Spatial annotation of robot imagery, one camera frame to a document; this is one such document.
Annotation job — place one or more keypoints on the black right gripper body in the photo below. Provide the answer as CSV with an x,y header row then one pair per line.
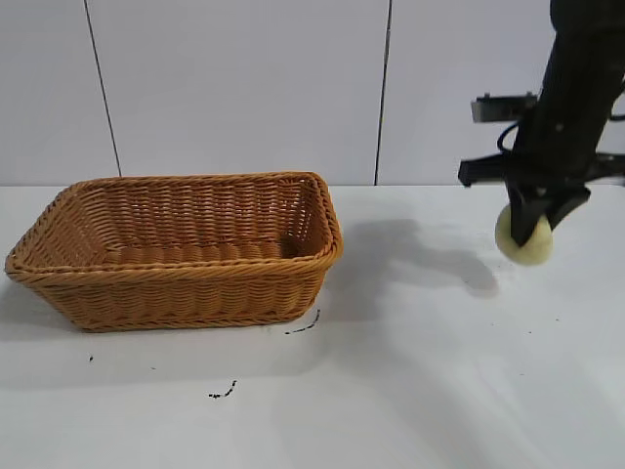
x,y
556,151

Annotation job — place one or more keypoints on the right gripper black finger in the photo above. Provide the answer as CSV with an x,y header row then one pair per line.
x,y
569,205
527,215

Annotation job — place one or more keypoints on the pale yellow egg yolk pastry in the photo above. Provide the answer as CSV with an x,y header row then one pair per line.
x,y
533,250

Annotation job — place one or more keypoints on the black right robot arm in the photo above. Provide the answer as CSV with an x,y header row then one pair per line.
x,y
586,49

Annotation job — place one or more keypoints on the brown woven wicker basket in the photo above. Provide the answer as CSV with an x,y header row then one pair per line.
x,y
195,293

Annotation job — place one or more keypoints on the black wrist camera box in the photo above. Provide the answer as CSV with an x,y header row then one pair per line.
x,y
498,107

